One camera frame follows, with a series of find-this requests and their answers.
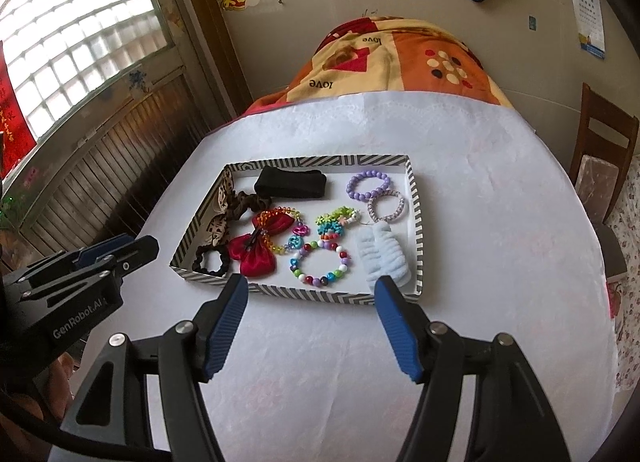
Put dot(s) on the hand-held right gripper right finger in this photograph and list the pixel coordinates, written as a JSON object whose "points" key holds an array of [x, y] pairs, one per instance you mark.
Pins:
{"points": [[395, 328]]}

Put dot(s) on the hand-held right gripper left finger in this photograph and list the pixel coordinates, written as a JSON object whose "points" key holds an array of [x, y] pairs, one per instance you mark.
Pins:
{"points": [[227, 328]]}

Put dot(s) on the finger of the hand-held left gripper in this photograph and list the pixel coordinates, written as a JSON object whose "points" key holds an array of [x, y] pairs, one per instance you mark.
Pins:
{"points": [[135, 254], [100, 249]]}

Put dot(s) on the red bow hair clip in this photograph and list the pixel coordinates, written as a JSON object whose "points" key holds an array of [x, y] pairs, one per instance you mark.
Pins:
{"points": [[257, 257]]}

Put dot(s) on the striped cardboard box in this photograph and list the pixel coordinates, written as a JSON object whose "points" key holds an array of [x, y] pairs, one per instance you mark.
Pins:
{"points": [[310, 294]]}

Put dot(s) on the brown scrunchie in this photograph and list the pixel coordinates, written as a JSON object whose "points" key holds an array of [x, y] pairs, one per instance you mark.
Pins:
{"points": [[245, 204]]}

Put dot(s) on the black cloth headband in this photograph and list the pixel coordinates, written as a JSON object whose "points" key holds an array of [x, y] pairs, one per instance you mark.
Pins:
{"points": [[290, 181]]}

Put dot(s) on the person's left hand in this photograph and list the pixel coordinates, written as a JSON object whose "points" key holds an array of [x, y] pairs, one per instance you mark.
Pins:
{"points": [[59, 376]]}

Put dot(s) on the black scrunchie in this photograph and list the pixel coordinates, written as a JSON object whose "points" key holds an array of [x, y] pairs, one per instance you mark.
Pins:
{"points": [[200, 257]]}

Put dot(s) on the light blue fuzzy scrunchie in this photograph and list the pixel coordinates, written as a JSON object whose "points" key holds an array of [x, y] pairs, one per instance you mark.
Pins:
{"points": [[382, 252]]}

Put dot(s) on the wooden slatted panel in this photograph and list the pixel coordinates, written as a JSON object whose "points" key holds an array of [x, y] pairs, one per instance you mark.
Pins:
{"points": [[125, 156]]}

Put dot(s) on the blue flower sticker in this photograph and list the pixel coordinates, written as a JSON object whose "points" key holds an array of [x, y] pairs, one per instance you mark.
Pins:
{"points": [[138, 80]]}

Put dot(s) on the glass block window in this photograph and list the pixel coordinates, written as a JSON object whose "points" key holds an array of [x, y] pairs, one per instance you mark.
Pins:
{"points": [[75, 41]]}

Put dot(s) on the pink seat cushion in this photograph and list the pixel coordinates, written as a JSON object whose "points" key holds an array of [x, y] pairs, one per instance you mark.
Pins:
{"points": [[595, 181]]}

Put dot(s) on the floral cloth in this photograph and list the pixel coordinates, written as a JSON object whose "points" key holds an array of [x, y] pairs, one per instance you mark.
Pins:
{"points": [[625, 222]]}

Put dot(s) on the printed orange blanket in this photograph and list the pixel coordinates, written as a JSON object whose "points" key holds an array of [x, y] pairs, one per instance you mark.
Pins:
{"points": [[400, 66]]}

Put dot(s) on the wooden chair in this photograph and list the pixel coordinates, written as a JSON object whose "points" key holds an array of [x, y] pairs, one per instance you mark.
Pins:
{"points": [[600, 111]]}

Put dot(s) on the red wall banner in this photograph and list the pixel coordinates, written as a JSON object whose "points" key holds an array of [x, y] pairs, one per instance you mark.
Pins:
{"points": [[12, 116]]}

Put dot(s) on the brown wooden frame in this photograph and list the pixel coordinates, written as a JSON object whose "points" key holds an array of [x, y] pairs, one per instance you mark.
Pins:
{"points": [[210, 41]]}

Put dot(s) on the wall calendar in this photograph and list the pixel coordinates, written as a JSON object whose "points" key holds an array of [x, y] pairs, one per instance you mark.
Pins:
{"points": [[587, 1]]}

